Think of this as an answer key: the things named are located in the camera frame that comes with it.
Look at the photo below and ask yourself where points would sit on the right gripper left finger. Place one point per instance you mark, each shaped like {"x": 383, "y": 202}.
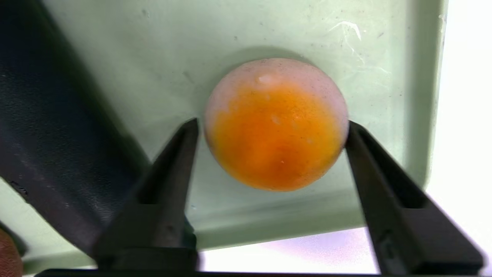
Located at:
{"x": 153, "y": 223}

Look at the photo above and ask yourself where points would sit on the brown towel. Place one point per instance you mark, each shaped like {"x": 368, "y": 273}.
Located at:
{"x": 7, "y": 257}

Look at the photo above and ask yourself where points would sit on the light green plastic tray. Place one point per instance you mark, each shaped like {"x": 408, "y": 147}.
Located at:
{"x": 153, "y": 57}

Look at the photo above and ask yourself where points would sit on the black glasses case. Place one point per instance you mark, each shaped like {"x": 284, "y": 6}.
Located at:
{"x": 50, "y": 134}

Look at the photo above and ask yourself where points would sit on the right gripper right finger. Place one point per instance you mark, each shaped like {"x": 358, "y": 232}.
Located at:
{"x": 403, "y": 231}

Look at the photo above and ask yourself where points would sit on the orange and white bun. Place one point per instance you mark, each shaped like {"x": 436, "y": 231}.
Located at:
{"x": 275, "y": 127}

